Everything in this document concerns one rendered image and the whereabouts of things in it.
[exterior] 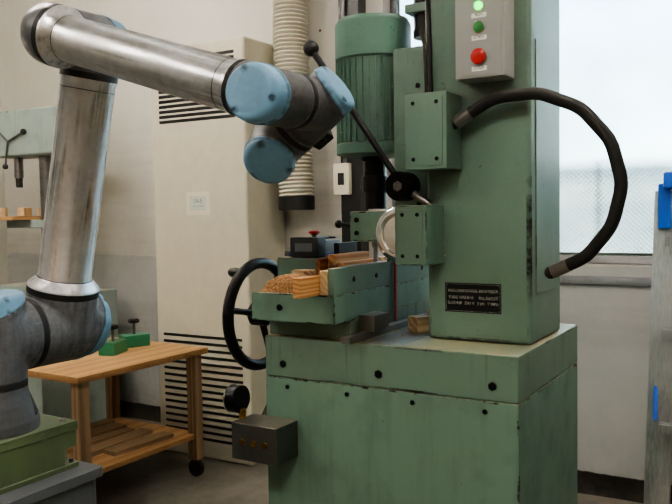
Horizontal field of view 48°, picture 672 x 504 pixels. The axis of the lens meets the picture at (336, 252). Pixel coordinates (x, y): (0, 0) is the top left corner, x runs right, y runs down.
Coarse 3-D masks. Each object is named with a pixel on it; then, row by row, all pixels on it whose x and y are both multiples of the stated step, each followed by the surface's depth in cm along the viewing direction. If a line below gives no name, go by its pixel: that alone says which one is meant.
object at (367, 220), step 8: (352, 216) 177; (360, 216) 176; (368, 216) 175; (376, 216) 174; (352, 224) 177; (360, 224) 176; (368, 224) 175; (376, 224) 174; (352, 232) 177; (360, 232) 176; (368, 232) 175; (352, 240) 178; (360, 240) 176; (368, 240) 175
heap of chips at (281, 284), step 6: (282, 276) 164; (288, 276) 163; (294, 276) 163; (300, 276) 163; (270, 282) 164; (276, 282) 163; (282, 282) 162; (288, 282) 162; (264, 288) 165; (270, 288) 163; (276, 288) 163; (282, 288) 162; (288, 288) 161
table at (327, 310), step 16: (384, 288) 173; (400, 288) 180; (416, 288) 187; (256, 304) 164; (272, 304) 162; (288, 304) 160; (304, 304) 158; (320, 304) 156; (336, 304) 155; (352, 304) 160; (368, 304) 166; (384, 304) 173; (400, 304) 180; (272, 320) 162; (288, 320) 160; (304, 320) 158; (320, 320) 156; (336, 320) 155; (352, 320) 161
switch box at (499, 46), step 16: (464, 0) 146; (496, 0) 143; (512, 0) 146; (464, 16) 146; (496, 16) 143; (512, 16) 146; (464, 32) 146; (496, 32) 143; (512, 32) 146; (464, 48) 147; (496, 48) 143; (512, 48) 147; (464, 64) 147; (480, 64) 145; (496, 64) 144; (512, 64) 147; (464, 80) 148; (480, 80) 149; (496, 80) 149
